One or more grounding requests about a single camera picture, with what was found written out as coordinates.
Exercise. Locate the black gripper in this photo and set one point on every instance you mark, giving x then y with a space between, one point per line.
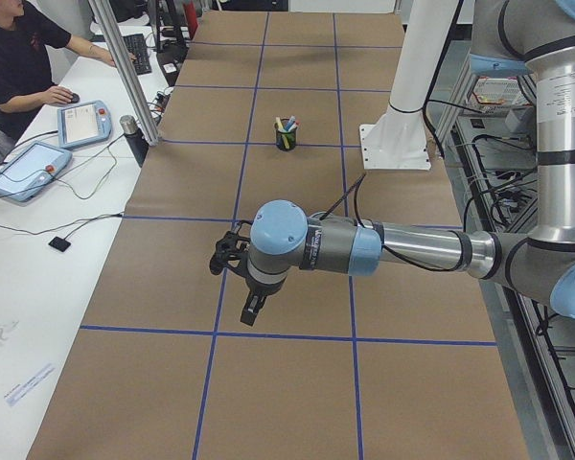
259 291

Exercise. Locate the blue highlighter pen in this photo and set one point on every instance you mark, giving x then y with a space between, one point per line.
290 123

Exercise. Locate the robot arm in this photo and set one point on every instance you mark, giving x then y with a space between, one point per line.
507 36

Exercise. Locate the black mesh pen cup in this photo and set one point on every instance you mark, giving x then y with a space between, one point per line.
291 138

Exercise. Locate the yellow highlighter pen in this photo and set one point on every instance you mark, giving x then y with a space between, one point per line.
279 124

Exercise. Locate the small black puck device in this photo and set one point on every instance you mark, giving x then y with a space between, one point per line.
60 244

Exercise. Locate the black water bottle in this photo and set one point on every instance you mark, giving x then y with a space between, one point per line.
135 138

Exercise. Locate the upper teach pendant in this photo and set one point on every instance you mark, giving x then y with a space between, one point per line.
83 124

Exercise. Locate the teach pendant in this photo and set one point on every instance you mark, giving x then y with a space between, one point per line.
83 124
32 170

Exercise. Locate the lower teach pendant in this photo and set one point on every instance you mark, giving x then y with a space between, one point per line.
32 170

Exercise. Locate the black keyboard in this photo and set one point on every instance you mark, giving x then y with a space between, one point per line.
136 44

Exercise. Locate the seated person in black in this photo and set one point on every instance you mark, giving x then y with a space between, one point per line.
26 82

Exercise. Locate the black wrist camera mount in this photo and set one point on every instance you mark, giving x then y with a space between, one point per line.
231 252

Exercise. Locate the aluminium frame post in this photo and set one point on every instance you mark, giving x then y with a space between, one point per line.
104 14

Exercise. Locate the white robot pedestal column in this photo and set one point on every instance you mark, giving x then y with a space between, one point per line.
397 141

